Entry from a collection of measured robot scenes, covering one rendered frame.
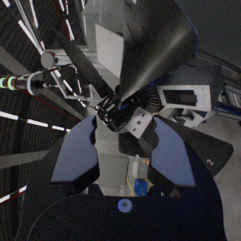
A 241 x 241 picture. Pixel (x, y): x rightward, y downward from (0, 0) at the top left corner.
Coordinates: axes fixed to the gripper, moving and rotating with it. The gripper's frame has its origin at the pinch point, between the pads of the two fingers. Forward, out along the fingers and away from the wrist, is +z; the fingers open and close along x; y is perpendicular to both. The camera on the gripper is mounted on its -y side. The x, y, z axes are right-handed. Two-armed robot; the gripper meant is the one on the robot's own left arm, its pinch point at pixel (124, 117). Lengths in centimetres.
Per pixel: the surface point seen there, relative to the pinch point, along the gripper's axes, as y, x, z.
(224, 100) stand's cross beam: 9, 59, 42
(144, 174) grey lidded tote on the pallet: 259, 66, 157
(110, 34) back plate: -17, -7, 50
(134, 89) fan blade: -1.7, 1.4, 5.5
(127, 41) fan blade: -8.5, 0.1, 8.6
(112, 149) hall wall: 891, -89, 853
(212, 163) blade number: 13.9, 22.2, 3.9
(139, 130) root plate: 15.2, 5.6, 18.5
